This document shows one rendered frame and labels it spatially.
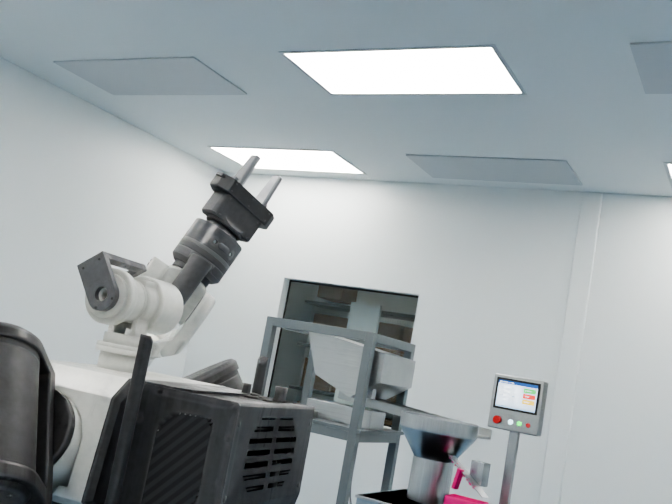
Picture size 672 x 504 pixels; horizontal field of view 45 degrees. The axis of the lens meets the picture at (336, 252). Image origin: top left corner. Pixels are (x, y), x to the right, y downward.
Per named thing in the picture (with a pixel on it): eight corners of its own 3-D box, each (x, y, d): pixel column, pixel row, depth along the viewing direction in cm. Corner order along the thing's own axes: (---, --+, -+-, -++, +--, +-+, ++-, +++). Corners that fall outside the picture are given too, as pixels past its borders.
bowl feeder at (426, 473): (374, 493, 357) (389, 409, 363) (405, 490, 389) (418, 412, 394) (479, 521, 334) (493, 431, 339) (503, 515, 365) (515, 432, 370)
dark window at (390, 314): (264, 401, 703) (288, 277, 718) (265, 401, 704) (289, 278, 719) (402, 431, 639) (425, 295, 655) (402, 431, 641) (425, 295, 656)
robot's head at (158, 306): (173, 357, 97) (188, 285, 98) (124, 350, 88) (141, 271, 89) (128, 348, 99) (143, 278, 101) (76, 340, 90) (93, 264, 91)
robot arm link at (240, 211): (286, 221, 131) (245, 281, 128) (256, 216, 139) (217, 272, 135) (233, 172, 124) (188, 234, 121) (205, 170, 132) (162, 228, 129)
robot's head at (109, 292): (174, 316, 94) (154, 259, 97) (132, 306, 86) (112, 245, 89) (131, 339, 96) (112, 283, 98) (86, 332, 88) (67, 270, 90)
